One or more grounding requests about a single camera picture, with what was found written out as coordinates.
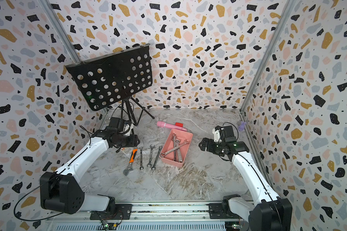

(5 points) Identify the small silver combination wrench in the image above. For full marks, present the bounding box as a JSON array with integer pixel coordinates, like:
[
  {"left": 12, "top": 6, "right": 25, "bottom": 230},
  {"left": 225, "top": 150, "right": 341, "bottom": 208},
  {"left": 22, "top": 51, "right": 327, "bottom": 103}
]
[{"left": 147, "top": 144, "right": 155, "bottom": 168}]

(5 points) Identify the orange handled adjustable wrench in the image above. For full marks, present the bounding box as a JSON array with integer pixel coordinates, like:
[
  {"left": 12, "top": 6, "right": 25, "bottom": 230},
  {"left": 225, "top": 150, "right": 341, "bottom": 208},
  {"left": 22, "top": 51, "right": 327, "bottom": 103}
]
[{"left": 123, "top": 149, "right": 138, "bottom": 176}]

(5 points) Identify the silver end wrench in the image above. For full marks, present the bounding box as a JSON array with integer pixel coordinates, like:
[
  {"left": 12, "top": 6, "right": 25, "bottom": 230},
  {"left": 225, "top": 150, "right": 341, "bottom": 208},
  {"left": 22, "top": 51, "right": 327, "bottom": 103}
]
[{"left": 139, "top": 148, "right": 144, "bottom": 171}]

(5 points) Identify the medium silver combination wrench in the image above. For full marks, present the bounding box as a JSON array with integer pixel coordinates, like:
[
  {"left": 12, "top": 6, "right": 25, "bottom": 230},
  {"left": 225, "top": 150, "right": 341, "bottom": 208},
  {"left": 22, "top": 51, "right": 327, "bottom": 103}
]
[{"left": 151, "top": 145, "right": 163, "bottom": 172}]

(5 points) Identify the silver adjustable wrench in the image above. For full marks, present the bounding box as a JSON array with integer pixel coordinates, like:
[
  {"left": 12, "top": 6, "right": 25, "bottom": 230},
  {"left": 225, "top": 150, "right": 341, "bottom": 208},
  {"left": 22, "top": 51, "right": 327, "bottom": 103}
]
[{"left": 174, "top": 140, "right": 183, "bottom": 163}]

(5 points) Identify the large silver combination wrench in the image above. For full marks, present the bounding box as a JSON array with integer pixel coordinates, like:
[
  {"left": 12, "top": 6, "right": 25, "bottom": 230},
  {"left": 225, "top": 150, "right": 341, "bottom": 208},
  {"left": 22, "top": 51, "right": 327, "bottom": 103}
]
[{"left": 160, "top": 140, "right": 190, "bottom": 157}]

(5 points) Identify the pink plastic storage box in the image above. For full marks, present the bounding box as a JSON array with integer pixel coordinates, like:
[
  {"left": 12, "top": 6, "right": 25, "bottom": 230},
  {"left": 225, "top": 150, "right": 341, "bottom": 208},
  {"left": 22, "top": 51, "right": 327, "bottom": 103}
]
[{"left": 160, "top": 129, "right": 193, "bottom": 168}]

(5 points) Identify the long silver combination wrench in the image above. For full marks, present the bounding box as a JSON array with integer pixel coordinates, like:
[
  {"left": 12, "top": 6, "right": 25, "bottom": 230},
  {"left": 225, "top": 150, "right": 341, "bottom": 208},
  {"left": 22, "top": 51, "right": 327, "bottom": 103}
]
[{"left": 172, "top": 133, "right": 177, "bottom": 162}]

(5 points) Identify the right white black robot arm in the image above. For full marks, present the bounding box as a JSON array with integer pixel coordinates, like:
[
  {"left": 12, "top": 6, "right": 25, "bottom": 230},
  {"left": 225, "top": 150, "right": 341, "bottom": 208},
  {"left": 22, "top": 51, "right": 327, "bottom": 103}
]
[{"left": 199, "top": 138, "right": 293, "bottom": 231}]

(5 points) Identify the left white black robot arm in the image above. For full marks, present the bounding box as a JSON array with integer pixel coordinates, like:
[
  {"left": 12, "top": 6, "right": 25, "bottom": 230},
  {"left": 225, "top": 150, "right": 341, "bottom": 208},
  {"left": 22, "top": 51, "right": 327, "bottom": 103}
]
[{"left": 40, "top": 130, "right": 140, "bottom": 216}]

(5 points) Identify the pink cylindrical flashlight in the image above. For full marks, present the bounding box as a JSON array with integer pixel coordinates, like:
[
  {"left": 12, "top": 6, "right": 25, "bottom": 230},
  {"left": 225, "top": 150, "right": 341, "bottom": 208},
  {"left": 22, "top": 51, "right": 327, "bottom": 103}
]
[{"left": 157, "top": 121, "right": 188, "bottom": 131}]

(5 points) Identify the black perforated music stand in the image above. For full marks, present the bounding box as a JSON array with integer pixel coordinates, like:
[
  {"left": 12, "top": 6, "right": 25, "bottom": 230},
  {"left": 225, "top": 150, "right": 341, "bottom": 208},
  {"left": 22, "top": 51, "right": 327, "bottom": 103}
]
[{"left": 66, "top": 44, "right": 153, "bottom": 126}]

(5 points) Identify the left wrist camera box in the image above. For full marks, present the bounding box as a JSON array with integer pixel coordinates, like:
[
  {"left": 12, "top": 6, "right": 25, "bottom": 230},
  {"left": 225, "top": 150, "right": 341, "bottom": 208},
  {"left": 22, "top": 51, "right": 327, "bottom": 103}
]
[{"left": 106, "top": 117, "right": 134, "bottom": 136}]

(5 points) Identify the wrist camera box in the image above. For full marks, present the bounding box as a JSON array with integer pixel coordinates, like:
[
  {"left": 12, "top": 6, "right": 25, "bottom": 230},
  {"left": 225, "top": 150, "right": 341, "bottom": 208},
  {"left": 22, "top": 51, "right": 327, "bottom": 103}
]
[
  {"left": 213, "top": 125, "right": 238, "bottom": 143},
  {"left": 106, "top": 117, "right": 134, "bottom": 136}
]

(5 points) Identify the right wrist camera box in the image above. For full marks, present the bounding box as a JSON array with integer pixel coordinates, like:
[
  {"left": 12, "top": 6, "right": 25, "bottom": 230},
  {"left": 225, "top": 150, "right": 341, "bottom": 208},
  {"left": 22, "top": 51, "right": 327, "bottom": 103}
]
[{"left": 213, "top": 125, "right": 238, "bottom": 143}]

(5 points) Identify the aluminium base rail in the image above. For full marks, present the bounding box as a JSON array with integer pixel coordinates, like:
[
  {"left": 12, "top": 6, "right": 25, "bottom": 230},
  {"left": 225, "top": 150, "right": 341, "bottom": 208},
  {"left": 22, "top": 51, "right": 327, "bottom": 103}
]
[{"left": 44, "top": 201, "right": 251, "bottom": 231}]

